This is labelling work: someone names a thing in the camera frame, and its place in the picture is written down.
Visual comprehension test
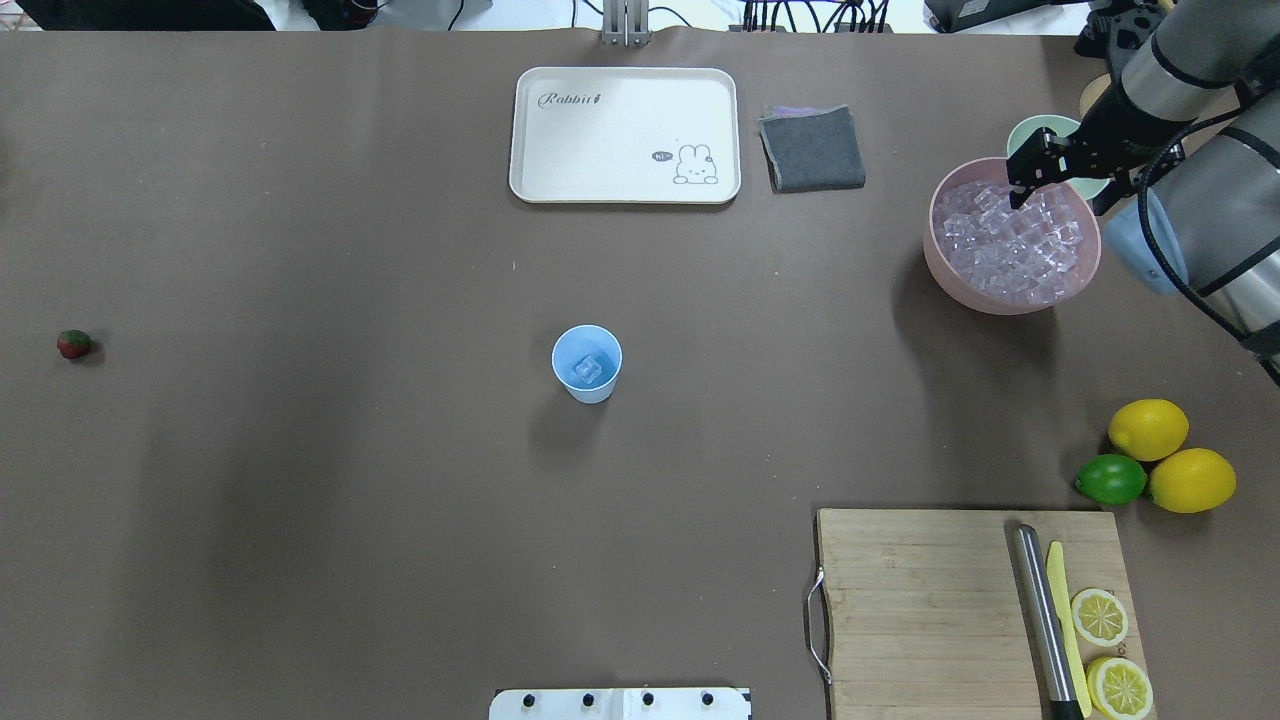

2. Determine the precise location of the green lime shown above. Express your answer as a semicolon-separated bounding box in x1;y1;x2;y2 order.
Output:
1074;454;1149;506

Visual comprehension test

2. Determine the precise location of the cream rabbit tray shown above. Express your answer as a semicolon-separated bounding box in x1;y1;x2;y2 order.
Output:
508;67;742;205

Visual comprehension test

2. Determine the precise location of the mint green bowl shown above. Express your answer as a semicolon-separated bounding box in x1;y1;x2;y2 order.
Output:
1006;114;1108;200

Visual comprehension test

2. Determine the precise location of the light blue cup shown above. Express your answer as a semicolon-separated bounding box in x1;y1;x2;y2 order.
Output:
550;324;625;405

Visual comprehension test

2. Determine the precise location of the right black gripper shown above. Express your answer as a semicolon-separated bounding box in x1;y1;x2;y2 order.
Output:
1006;99;1187;210

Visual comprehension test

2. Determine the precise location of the pink bowl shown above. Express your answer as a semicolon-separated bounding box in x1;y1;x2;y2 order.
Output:
922;158;1101;315

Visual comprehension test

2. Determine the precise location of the grey folded cloth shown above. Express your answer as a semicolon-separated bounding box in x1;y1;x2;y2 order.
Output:
756;105;867;193

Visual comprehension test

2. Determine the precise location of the knife with metal handle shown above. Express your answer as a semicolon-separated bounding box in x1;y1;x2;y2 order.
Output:
1011;523;1084;719

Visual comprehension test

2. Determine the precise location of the wooden cutting board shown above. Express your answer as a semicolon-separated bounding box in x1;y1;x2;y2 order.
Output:
813;509;1146;719

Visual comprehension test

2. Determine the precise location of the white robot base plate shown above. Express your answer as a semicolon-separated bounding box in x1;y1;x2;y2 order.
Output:
488;685;754;719

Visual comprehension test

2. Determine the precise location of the lemon half slice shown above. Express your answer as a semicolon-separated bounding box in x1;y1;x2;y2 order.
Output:
1070;587;1132;648
1085;657;1155;719

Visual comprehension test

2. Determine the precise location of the red strawberry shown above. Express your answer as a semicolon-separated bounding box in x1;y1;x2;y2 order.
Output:
56;329;95;361

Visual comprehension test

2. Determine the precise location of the yellow lemon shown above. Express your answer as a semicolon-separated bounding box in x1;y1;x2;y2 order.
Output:
1146;448;1238;514
1107;398;1190;462

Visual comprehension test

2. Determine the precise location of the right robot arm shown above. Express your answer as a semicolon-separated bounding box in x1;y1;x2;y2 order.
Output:
1005;1;1279;380

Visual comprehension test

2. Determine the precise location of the wooden cup stand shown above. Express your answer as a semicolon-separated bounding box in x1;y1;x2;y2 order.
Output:
1078;73;1130;128

